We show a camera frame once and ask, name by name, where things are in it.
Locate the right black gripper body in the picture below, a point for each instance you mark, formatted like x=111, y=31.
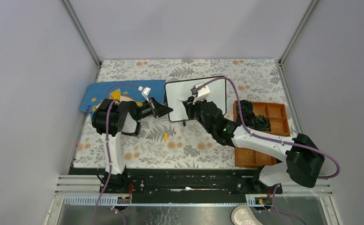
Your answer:
x=196, y=112

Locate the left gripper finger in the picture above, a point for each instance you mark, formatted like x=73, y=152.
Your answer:
x=158, y=106
x=162, y=111

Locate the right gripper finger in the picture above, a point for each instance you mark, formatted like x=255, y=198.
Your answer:
x=190, y=100
x=186, y=105

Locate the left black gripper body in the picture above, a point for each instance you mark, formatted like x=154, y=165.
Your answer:
x=152, y=107

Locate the small black-framed whiteboard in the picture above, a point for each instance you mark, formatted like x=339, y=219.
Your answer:
x=182, y=90

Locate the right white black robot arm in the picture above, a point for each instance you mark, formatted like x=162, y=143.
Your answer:
x=300, y=160

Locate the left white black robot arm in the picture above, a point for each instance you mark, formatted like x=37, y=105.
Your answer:
x=112, y=119

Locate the rolled dark tie top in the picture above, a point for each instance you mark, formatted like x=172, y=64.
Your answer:
x=244, y=106

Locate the blue cartoon print cloth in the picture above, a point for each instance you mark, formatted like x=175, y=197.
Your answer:
x=122, y=91

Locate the rolled dark tie right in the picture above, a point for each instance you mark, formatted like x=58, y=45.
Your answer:
x=262, y=123

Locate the orange wooden compartment tray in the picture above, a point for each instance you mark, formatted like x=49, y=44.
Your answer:
x=276, y=113

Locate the grey speckled oval object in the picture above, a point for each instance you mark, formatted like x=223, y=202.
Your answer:
x=243, y=215

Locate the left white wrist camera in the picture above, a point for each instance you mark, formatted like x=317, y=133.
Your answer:
x=145, y=92

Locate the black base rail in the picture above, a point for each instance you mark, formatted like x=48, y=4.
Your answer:
x=184, y=186

